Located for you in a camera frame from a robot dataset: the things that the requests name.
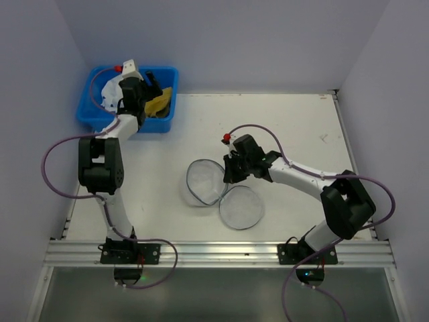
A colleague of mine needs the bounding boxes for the yellow bra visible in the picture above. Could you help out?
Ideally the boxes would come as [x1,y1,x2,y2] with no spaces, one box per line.
[145,87,172,119]

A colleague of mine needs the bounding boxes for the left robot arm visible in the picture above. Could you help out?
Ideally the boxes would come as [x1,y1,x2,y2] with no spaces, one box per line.
[78,66,163,242]

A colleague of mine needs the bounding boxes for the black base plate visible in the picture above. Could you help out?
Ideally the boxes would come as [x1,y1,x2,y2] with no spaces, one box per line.
[98,238,161,265]
[277,237,339,265]

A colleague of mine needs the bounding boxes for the aluminium mounting rail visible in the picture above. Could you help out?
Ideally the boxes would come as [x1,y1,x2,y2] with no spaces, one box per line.
[43,240,395,268]

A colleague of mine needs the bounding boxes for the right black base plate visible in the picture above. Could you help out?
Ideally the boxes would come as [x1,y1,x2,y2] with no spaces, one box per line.
[277,237,339,265]

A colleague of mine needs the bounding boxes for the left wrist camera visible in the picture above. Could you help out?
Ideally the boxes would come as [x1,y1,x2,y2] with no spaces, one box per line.
[121,59,143,80]

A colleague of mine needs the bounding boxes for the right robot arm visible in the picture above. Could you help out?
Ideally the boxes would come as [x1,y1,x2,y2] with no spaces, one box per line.
[222,133,376,256]

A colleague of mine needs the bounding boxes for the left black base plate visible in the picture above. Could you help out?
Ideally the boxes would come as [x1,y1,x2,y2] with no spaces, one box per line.
[98,238,161,265]

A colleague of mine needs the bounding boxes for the white bra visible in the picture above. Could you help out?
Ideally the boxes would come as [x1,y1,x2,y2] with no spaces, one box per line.
[101,75,123,113]

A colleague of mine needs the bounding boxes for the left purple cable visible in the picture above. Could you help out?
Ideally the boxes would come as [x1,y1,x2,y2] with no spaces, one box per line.
[40,65,178,290]

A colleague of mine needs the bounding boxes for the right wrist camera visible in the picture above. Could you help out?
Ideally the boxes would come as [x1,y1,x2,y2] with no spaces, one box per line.
[221,133,239,159]

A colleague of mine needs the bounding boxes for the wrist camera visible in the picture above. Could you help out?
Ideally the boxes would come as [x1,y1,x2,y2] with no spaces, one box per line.
[221,133,239,159]
[121,59,143,80]

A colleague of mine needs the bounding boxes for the white mesh laundry bag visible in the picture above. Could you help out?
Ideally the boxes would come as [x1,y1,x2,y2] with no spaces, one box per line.
[181,159,265,230]

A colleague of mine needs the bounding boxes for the blue plastic bin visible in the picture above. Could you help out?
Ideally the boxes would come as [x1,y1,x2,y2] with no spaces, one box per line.
[76,65,179,133]

